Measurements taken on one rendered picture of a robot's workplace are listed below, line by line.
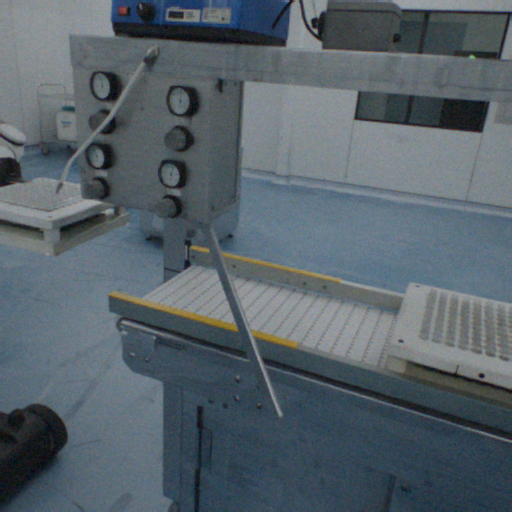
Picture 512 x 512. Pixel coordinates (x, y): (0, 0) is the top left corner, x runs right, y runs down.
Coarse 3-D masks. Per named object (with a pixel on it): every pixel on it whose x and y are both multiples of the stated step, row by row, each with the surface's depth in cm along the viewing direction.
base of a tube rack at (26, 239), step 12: (108, 216) 108; (120, 216) 108; (0, 228) 95; (12, 228) 96; (72, 228) 99; (84, 228) 99; (96, 228) 101; (108, 228) 105; (0, 240) 94; (12, 240) 93; (24, 240) 92; (36, 240) 91; (60, 240) 92; (72, 240) 95; (84, 240) 98
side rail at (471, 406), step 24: (120, 312) 83; (144, 312) 81; (216, 336) 76; (288, 360) 72; (312, 360) 71; (336, 360) 69; (360, 384) 69; (384, 384) 67; (408, 384) 66; (432, 384) 65; (432, 408) 66; (456, 408) 64; (480, 408) 63; (504, 408) 62
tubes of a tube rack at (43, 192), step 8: (32, 184) 107; (40, 184) 108; (48, 184) 108; (56, 184) 108; (64, 184) 108; (0, 192) 99; (8, 192) 100; (16, 192) 100; (24, 192) 101; (32, 192) 102; (40, 192) 101; (48, 192) 102; (64, 192) 103; (72, 192) 104; (24, 200) 96; (32, 200) 96; (40, 200) 97; (48, 200) 97; (56, 200) 97
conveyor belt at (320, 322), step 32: (160, 288) 95; (192, 288) 96; (256, 288) 98; (288, 288) 99; (224, 320) 85; (256, 320) 86; (288, 320) 86; (320, 320) 87; (352, 320) 88; (384, 320) 89; (352, 352) 78; (384, 352) 79
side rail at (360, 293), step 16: (192, 256) 106; (208, 256) 105; (224, 256) 103; (240, 272) 103; (256, 272) 101; (272, 272) 100; (288, 272) 98; (304, 288) 98; (320, 288) 97; (336, 288) 95; (352, 288) 94; (368, 288) 93; (384, 304) 92; (400, 304) 91
